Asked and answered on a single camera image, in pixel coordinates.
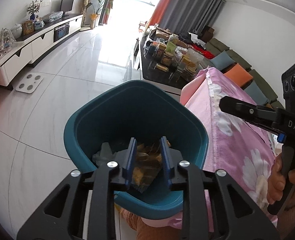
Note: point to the black monitor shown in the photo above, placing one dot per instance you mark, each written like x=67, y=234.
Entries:
x=67, y=5

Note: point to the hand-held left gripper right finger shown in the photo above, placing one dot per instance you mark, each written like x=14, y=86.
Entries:
x=165, y=160

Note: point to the person's orange knit clothing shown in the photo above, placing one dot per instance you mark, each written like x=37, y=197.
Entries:
x=150, y=230

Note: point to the clear gift bag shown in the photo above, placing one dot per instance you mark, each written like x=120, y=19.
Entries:
x=7, y=42

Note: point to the green sofa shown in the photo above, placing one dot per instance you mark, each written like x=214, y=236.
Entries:
x=260, y=80

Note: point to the grey orange curtain wide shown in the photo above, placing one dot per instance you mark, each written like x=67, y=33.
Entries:
x=187, y=5

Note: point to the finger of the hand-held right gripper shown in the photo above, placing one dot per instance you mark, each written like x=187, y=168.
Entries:
x=245, y=108

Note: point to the clear crumpled plastic wrapper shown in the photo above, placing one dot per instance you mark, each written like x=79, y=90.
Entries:
x=105, y=153

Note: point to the blue grey cushion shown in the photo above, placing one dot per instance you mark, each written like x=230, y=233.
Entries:
x=257, y=93
x=222, y=60

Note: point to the person's right hand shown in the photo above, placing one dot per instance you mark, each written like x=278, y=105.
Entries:
x=275, y=182

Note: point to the white bathroom scale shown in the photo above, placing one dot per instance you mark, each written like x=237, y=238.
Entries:
x=30, y=82

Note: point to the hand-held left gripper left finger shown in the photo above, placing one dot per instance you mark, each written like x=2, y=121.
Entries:
x=132, y=160

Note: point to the blue white ceramic jar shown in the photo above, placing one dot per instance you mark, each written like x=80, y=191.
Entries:
x=39, y=23

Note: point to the black coffee table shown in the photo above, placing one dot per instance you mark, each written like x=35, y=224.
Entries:
x=160, y=76

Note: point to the person's right forearm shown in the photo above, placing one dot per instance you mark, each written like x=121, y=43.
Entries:
x=293, y=223

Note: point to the teal trash bin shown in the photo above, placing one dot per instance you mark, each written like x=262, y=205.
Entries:
x=87, y=130

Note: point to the large leafy potted plant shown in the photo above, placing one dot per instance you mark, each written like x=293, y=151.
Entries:
x=100, y=5

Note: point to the pink floral blanket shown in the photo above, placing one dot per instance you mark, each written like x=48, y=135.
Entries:
x=237, y=140

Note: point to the blue vase with plant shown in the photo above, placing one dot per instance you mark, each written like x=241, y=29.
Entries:
x=33, y=10

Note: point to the yellow paper bag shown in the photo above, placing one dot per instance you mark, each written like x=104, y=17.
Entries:
x=171, y=47

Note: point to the red cloth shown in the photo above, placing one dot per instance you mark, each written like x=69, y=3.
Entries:
x=202, y=52

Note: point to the orange cushion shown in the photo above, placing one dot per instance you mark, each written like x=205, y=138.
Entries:
x=238, y=75

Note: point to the wooden picture frame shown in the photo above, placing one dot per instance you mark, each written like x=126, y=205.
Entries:
x=28, y=28

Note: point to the clear yellow snack wrapper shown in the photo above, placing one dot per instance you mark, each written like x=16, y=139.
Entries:
x=147, y=170

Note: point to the pile of clothes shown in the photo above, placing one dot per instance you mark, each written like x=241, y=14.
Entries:
x=190, y=38

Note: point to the white lidded jar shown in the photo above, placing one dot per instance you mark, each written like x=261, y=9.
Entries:
x=17, y=31

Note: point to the grey orange curtain narrow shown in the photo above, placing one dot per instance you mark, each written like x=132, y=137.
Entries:
x=108, y=2

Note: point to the dark brown box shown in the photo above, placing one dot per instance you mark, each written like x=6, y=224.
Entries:
x=208, y=33

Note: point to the white black tv cabinet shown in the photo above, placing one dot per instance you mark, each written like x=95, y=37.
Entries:
x=20, y=55

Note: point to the clear plastic bag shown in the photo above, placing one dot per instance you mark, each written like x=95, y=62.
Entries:
x=52, y=17

